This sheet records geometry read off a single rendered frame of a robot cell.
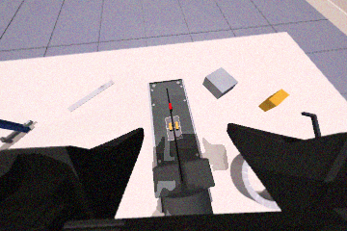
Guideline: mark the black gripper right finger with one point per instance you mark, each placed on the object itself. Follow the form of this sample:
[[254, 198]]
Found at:
[[297, 173]]

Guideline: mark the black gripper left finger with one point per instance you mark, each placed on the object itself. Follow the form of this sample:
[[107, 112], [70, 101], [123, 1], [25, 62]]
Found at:
[[99, 175]]

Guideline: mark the brown-yellow box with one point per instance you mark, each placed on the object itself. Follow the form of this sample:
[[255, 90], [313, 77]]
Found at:
[[273, 100]]

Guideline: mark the grey flat bar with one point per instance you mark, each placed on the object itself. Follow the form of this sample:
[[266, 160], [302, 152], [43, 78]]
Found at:
[[90, 96]]

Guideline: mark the grey hollow cylinder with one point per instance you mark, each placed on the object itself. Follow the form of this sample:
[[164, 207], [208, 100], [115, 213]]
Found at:
[[240, 179]]

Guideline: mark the black l-shaped bar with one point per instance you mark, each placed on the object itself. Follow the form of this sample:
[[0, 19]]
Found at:
[[315, 123]]

